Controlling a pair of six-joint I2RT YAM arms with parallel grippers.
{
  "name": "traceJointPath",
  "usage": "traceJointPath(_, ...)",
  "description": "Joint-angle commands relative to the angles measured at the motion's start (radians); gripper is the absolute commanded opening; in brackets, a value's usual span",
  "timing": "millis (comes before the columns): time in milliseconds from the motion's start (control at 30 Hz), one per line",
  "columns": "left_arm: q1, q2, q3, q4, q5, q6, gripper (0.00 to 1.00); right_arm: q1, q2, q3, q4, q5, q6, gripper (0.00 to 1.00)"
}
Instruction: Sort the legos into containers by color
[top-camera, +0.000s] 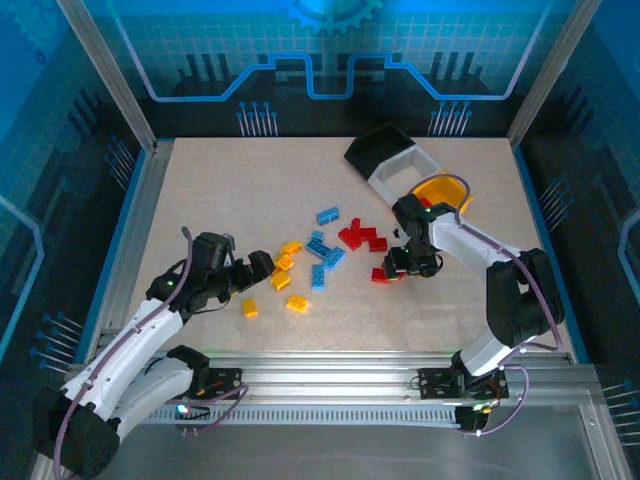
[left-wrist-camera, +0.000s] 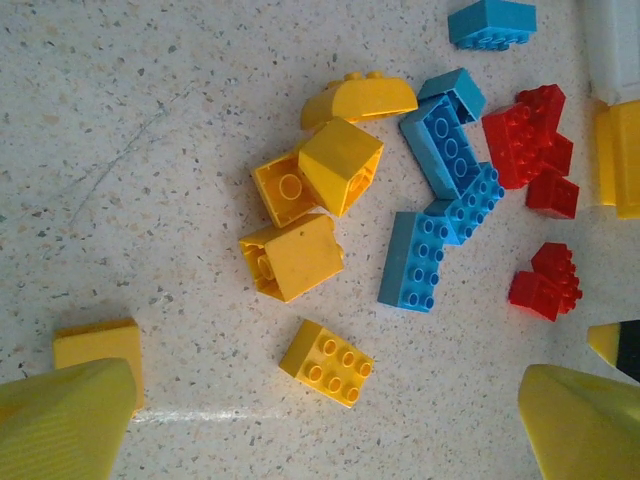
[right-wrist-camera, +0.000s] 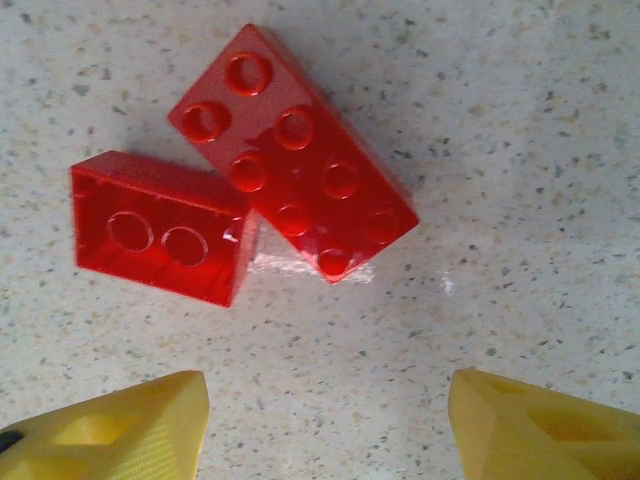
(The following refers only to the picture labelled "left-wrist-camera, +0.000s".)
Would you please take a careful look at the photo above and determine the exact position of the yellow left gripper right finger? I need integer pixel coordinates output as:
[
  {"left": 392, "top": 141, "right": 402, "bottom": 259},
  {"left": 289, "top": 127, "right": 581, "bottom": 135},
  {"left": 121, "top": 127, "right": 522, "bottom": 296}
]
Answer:
[{"left": 518, "top": 363, "right": 640, "bottom": 480}]

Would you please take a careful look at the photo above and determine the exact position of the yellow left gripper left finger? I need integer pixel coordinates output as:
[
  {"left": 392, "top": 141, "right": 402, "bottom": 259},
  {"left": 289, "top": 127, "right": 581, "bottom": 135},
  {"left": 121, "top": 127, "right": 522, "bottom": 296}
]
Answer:
[{"left": 0, "top": 357, "right": 138, "bottom": 480}]

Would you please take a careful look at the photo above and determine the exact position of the smooth yellow lego brick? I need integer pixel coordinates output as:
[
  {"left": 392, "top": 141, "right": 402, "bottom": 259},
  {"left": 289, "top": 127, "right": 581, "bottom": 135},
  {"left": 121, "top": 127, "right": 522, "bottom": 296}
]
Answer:
[{"left": 53, "top": 318, "right": 146, "bottom": 414}]

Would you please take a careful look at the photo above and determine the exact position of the red square lego brick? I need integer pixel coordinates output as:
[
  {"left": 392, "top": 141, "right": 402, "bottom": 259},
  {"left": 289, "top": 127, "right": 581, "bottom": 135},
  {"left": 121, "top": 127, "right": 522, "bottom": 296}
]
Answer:
[
  {"left": 516, "top": 83, "right": 567, "bottom": 135},
  {"left": 525, "top": 169, "right": 581, "bottom": 220},
  {"left": 530, "top": 242, "right": 584, "bottom": 316},
  {"left": 508, "top": 270, "right": 566, "bottom": 322},
  {"left": 542, "top": 132, "right": 575, "bottom": 177}
]

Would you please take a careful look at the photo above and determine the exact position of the blue six-stud lego brick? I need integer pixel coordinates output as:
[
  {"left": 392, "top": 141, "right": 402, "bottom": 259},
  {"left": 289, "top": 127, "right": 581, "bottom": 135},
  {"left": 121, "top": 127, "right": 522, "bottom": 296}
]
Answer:
[{"left": 424, "top": 162, "right": 506, "bottom": 246}]

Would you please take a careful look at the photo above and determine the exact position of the blue eight-stud lego brick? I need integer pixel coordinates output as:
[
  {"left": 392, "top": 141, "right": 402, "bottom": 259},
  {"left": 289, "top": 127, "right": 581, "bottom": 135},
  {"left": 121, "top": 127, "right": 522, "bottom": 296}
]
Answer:
[
  {"left": 377, "top": 211, "right": 449, "bottom": 315},
  {"left": 398, "top": 94, "right": 482, "bottom": 201}
]

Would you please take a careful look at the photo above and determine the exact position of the red eight-stud lego brick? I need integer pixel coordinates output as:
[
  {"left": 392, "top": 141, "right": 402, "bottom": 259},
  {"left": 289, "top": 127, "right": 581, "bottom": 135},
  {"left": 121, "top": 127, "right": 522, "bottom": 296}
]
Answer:
[{"left": 482, "top": 102, "right": 556, "bottom": 190}]

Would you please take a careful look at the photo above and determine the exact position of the yellow six-stud lego brick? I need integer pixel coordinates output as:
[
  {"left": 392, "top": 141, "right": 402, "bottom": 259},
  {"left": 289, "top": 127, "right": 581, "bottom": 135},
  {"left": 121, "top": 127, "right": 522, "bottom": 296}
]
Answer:
[{"left": 278, "top": 319, "right": 375, "bottom": 410}]

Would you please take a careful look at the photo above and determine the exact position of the yellow square lego brick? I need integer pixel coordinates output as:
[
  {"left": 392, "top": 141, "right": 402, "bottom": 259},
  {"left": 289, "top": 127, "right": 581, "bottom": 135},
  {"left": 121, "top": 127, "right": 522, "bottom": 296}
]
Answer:
[
  {"left": 251, "top": 149, "right": 321, "bottom": 229},
  {"left": 298, "top": 117, "right": 385, "bottom": 218},
  {"left": 238, "top": 213, "right": 346, "bottom": 304}
]

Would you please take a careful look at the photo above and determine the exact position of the small blue lego brick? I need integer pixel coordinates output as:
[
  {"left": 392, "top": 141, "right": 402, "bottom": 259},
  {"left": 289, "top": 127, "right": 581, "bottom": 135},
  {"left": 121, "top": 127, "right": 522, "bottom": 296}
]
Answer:
[{"left": 417, "top": 68, "right": 487, "bottom": 125}]

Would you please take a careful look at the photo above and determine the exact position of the curved yellow lego brick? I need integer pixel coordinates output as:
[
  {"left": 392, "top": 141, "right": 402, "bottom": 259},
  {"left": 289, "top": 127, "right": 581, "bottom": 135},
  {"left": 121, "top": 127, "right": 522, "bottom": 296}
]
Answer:
[{"left": 299, "top": 72, "right": 420, "bottom": 132}]

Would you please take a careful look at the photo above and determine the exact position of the yellow plastic bin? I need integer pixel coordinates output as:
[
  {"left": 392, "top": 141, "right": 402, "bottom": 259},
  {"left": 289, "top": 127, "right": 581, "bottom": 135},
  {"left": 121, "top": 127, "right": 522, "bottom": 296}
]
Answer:
[{"left": 593, "top": 98, "right": 640, "bottom": 221}]

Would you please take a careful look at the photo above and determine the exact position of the white plastic bin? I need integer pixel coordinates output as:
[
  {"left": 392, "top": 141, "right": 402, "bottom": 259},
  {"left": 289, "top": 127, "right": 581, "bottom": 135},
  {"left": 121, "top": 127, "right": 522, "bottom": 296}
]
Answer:
[{"left": 584, "top": 0, "right": 640, "bottom": 106}]

